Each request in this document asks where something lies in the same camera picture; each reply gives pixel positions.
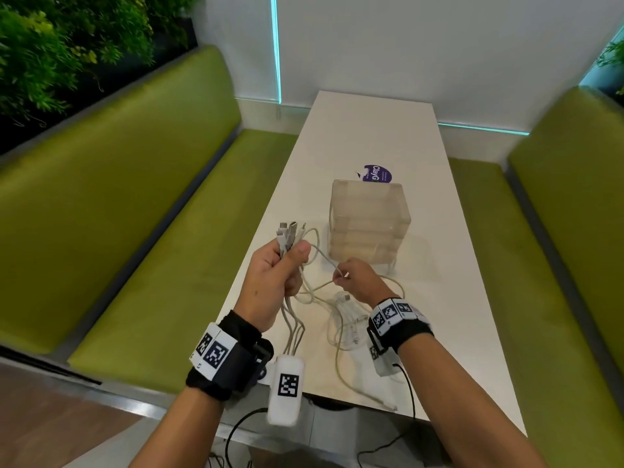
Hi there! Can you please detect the person's right hand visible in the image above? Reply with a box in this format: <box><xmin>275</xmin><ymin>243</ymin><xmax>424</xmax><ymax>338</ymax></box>
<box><xmin>333</xmin><ymin>258</ymin><xmax>398</xmax><ymax>310</ymax></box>

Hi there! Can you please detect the person's left hand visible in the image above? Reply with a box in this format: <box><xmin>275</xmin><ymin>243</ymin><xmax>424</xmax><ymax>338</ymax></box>
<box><xmin>234</xmin><ymin>239</ymin><xmax>312</xmax><ymax>333</ymax></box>

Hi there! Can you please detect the bundle of white cables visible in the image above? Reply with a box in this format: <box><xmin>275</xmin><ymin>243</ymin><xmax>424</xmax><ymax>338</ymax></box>
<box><xmin>275</xmin><ymin>220</ymin><xmax>313</xmax><ymax>358</ymax></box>

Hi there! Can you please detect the thin white charging cable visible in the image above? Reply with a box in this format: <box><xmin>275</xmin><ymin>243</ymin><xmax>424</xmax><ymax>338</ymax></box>
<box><xmin>298</xmin><ymin>228</ymin><xmax>406</xmax><ymax>307</ymax></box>

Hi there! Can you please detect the person's right forearm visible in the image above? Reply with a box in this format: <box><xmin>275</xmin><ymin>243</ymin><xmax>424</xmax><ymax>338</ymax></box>
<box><xmin>397</xmin><ymin>332</ymin><xmax>548</xmax><ymax>468</ymax></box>

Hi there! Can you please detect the person's left forearm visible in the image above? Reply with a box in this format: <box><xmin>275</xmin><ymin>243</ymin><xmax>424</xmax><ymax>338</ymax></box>
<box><xmin>129</xmin><ymin>384</ymin><xmax>231</xmax><ymax>468</ymax></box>

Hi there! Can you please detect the clear acrylic drawer box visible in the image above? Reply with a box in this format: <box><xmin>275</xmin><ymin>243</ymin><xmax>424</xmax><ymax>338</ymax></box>
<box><xmin>327</xmin><ymin>178</ymin><xmax>412</xmax><ymax>274</ymax></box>

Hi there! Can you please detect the purple round label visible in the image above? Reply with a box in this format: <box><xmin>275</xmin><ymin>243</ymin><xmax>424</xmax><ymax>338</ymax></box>
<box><xmin>355</xmin><ymin>164</ymin><xmax>394</xmax><ymax>184</ymax></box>

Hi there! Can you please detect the green upholstered bench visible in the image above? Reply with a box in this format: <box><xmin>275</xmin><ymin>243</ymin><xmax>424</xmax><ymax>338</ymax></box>
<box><xmin>0</xmin><ymin>45</ymin><xmax>299</xmax><ymax>396</ymax></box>
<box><xmin>448</xmin><ymin>85</ymin><xmax>624</xmax><ymax>468</ymax></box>

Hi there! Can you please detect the teal horizontal light strip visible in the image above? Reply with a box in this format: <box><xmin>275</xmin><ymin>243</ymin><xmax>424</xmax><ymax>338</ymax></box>
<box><xmin>437</xmin><ymin>122</ymin><xmax>530</xmax><ymax>137</ymax></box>

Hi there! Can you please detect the teal vertical light strip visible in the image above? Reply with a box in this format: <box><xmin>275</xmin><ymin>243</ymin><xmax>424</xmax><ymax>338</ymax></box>
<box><xmin>270</xmin><ymin>0</ymin><xmax>283</xmax><ymax>106</ymax></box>

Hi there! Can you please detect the green potted plant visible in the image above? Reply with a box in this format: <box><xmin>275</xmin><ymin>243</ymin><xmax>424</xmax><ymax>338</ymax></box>
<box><xmin>596</xmin><ymin>39</ymin><xmax>624</xmax><ymax>96</ymax></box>

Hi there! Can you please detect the tangled white cable with plug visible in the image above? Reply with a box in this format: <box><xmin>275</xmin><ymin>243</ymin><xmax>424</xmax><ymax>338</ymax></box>
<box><xmin>326</xmin><ymin>291</ymin><xmax>372</xmax><ymax>351</ymax></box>

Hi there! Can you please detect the black wrist strap with tags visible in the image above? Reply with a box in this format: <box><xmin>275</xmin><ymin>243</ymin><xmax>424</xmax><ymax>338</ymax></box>
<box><xmin>367</xmin><ymin>297</ymin><xmax>435</xmax><ymax>356</ymax></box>
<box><xmin>185</xmin><ymin>310</ymin><xmax>275</xmax><ymax>402</ymax></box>

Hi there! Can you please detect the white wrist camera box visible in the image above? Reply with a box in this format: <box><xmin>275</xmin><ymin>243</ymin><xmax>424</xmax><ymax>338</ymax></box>
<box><xmin>370</xmin><ymin>342</ymin><xmax>403</xmax><ymax>379</ymax></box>
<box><xmin>266</xmin><ymin>354</ymin><xmax>306</xmax><ymax>427</ymax></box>

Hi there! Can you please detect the long white cable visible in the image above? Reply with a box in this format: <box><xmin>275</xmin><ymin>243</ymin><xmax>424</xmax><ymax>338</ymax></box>
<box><xmin>333</xmin><ymin>331</ymin><xmax>399</xmax><ymax>413</ymax></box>

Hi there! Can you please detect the black camera cable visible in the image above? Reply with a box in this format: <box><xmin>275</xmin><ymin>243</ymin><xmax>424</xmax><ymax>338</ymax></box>
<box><xmin>210</xmin><ymin>408</ymin><xmax>270</xmax><ymax>468</ymax></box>
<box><xmin>357</xmin><ymin>363</ymin><xmax>416</xmax><ymax>468</ymax></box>

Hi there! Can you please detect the green plant wall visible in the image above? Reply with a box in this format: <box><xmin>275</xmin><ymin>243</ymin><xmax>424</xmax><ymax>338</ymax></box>
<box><xmin>0</xmin><ymin>0</ymin><xmax>201</xmax><ymax>156</ymax></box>

